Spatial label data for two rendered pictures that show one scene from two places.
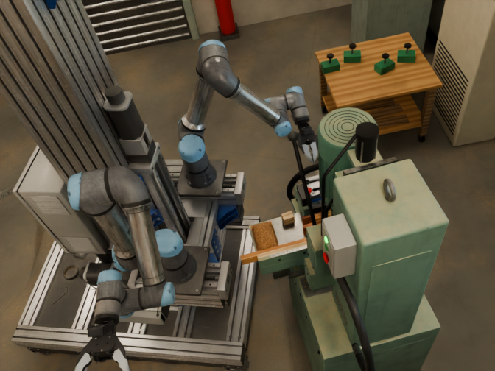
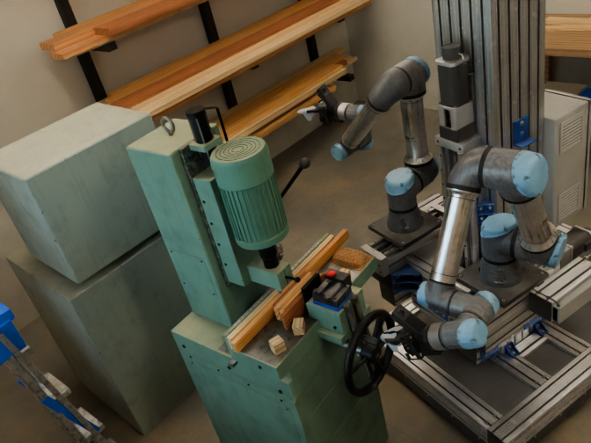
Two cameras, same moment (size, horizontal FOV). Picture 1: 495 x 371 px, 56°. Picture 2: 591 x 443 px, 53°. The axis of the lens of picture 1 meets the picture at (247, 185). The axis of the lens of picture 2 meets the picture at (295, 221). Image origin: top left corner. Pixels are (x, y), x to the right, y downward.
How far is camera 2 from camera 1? 258 cm
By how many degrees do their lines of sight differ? 89
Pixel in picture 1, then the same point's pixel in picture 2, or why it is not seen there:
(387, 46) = not seen: outside the picture
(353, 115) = (239, 156)
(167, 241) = (395, 177)
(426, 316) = (185, 328)
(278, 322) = (387, 414)
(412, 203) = (153, 141)
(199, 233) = not seen: hidden behind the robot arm
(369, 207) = (180, 127)
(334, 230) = not seen: hidden behind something
